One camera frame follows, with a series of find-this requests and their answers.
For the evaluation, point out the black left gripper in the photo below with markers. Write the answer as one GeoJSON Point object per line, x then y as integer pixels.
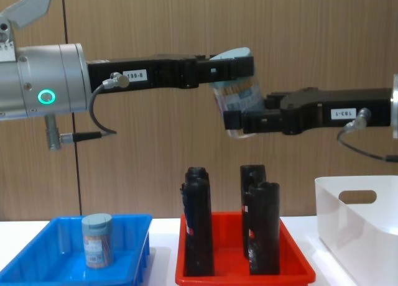
{"type": "Point", "coordinates": [168, 73]}

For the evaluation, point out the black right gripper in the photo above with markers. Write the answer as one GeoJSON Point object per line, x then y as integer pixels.
{"type": "Point", "coordinates": [311, 108]}

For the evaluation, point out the clear jar with grey-blue lid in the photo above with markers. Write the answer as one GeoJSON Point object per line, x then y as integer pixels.
{"type": "Point", "coordinates": [98, 242]}
{"type": "Point", "coordinates": [241, 94]}

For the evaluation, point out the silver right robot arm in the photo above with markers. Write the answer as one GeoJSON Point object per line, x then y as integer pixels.
{"type": "Point", "coordinates": [395, 102]}

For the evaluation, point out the white plastic bin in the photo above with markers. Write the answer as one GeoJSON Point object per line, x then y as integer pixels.
{"type": "Point", "coordinates": [354, 224]}

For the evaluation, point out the red plastic tray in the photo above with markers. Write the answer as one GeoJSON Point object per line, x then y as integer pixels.
{"type": "Point", "coordinates": [230, 264]}

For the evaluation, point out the blue plastic tray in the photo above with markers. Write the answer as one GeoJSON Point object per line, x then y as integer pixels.
{"type": "Point", "coordinates": [62, 267]}

